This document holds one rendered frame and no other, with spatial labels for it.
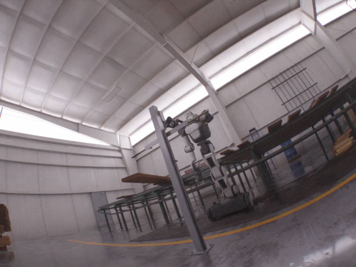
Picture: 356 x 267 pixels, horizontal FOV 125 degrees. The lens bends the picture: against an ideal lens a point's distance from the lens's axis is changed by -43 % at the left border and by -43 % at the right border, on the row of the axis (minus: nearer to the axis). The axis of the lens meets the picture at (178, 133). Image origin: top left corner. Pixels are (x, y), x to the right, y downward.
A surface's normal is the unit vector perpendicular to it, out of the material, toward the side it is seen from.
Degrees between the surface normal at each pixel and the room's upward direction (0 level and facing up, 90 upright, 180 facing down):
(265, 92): 87
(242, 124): 93
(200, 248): 90
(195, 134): 97
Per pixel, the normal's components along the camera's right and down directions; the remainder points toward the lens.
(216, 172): -0.47, 0.03
